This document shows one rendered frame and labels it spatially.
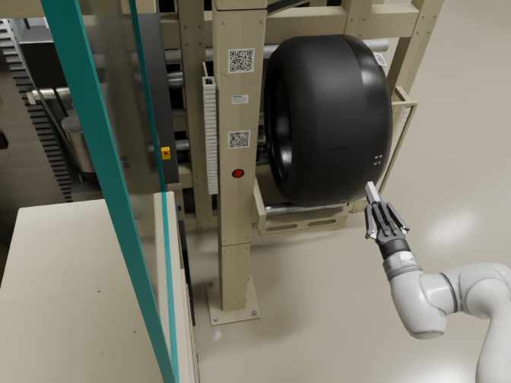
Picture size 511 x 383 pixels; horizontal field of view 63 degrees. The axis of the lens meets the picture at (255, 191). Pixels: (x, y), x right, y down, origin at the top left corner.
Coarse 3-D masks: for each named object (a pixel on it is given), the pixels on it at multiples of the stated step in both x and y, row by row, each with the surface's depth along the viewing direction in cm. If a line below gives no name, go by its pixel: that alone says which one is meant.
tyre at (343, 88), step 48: (288, 48) 134; (336, 48) 130; (288, 96) 130; (336, 96) 123; (384, 96) 126; (288, 144) 179; (336, 144) 124; (384, 144) 128; (288, 192) 146; (336, 192) 137
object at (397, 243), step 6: (390, 228) 115; (396, 228) 115; (378, 234) 114; (390, 234) 114; (402, 234) 114; (378, 240) 113; (384, 240) 113; (390, 240) 111; (396, 240) 110; (402, 240) 110; (384, 246) 111; (390, 246) 110; (396, 246) 109; (402, 246) 109; (408, 246) 110; (384, 252) 111; (390, 252) 109; (384, 258) 112
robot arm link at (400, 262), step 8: (392, 256) 108; (400, 256) 107; (408, 256) 107; (416, 256) 109; (384, 264) 111; (392, 264) 107; (400, 264) 106; (408, 264) 106; (416, 264) 106; (392, 272) 107; (400, 272) 105
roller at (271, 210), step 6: (264, 204) 161; (270, 204) 161; (276, 204) 161; (282, 204) 161; (288, 204) 161; (336, 204) 164; (342, 204) 165; (348, 204) 165; (270, 210) 159; (276, 210) 160; (282, 210) 160; (288, 210) 161; (294, 210) 162; (300, 210) 162; (306, 210) 163
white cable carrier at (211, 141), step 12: (204, 84) 124; (216, 84) 126; (204, 96) 126; (204, 108) 133; (216, 132) 137; (216, 144) 141; (216, 156) 145; (216, 168) 149; (216, 180) 153; (216, 192) 158
